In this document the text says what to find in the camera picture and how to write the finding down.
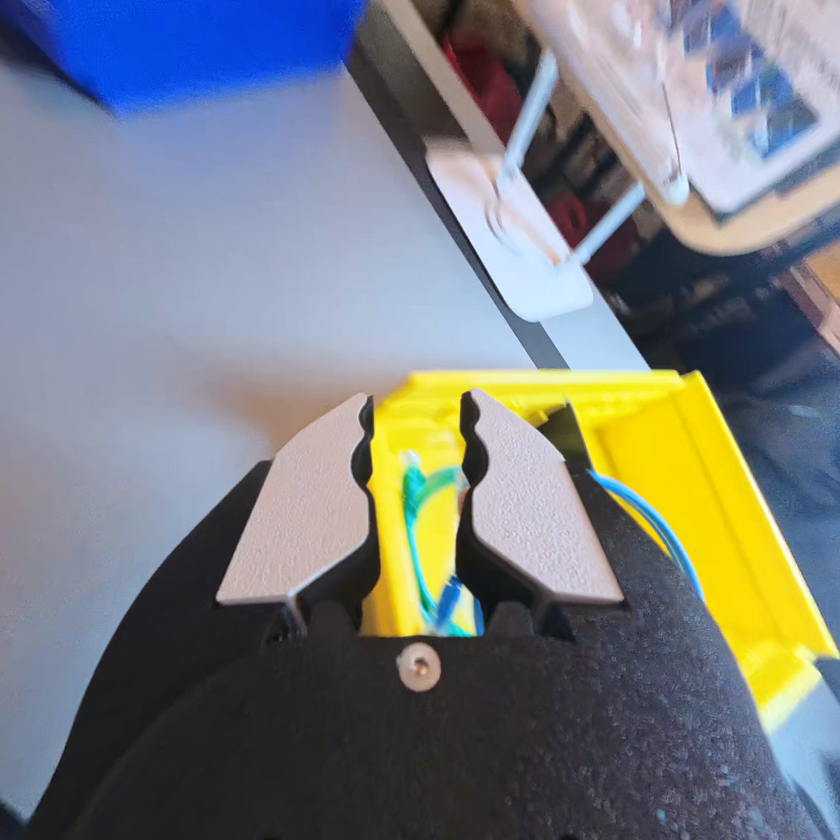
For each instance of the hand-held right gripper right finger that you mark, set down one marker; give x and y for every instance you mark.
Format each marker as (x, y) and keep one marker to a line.
(531, 512)

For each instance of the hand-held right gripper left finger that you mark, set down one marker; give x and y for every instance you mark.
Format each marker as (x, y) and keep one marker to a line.
(308, 512)

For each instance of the yellow plastic bin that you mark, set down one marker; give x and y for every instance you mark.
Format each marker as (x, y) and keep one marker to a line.
(663, 472)

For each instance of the blue plastic bin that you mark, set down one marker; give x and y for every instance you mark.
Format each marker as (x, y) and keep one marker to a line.
(197, 46)

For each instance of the red object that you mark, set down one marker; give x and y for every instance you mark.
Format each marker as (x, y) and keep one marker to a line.
(590, 226)
(485, 85)

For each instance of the printed board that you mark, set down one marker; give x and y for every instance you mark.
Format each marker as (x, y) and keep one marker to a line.
(741, 98)

